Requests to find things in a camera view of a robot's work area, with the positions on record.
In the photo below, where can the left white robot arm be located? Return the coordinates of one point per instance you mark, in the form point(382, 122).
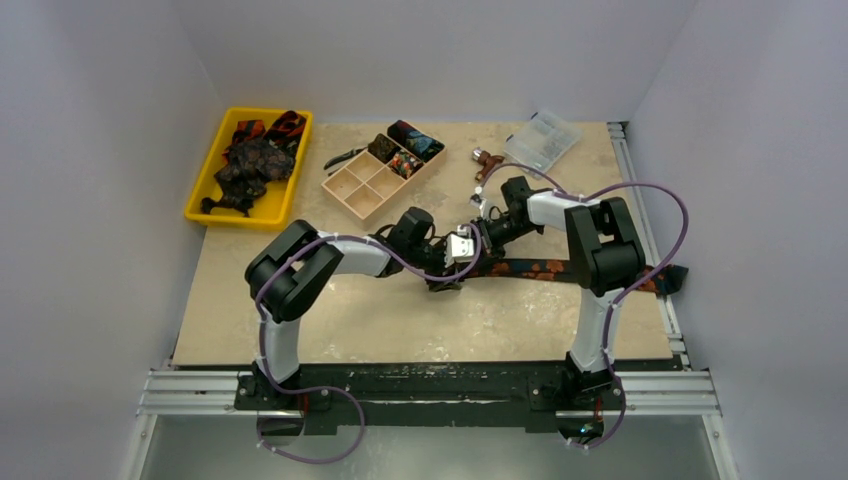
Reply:
point(289, 275)

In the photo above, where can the rolled blue floral tie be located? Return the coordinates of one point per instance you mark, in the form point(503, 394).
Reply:
point(420, 145)

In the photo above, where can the brown metal pipe fitting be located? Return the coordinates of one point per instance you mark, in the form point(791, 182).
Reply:
point(486, 161)

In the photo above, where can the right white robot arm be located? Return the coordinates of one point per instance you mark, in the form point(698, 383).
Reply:
point(605, 256)

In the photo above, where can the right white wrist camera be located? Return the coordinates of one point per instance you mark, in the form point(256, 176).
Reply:
point(482, 204)

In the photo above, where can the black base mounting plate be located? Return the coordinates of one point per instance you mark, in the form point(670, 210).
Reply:
point(520, 394)

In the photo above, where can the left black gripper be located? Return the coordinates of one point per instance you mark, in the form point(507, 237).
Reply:
point(440, 266)

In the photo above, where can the dark patterned tie pile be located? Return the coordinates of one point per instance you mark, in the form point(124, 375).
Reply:
point(243, 180)

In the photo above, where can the wooden compartment box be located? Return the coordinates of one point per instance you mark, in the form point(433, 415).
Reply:
point(365, 186)

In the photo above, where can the clear plastic organizer box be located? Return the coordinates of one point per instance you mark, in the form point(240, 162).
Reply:
point(542, 141)

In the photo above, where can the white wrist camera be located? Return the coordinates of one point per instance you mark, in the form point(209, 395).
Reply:
point(459, 246)
point(482, 204)

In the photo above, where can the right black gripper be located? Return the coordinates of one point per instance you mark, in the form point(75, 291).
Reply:
point(482, 233)

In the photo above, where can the rolled olive patterned tie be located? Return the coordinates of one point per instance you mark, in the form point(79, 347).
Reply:
point(383, 148)

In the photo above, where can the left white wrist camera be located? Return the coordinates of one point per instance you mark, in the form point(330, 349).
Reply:
point(459, 246)

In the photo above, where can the rolled colourful floral tie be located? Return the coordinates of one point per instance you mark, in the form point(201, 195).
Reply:
point(404, 164)

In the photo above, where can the black pliers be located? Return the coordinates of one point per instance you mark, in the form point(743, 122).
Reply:
point(335, 163)

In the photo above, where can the yellow plastic bin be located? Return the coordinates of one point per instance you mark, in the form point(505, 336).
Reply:
point(271, 211)

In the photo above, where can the red black striped tie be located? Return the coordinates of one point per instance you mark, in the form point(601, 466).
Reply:
point(285, 133)

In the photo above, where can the dark orange floral tie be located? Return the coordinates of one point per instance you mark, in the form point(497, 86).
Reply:
point(669, 280)

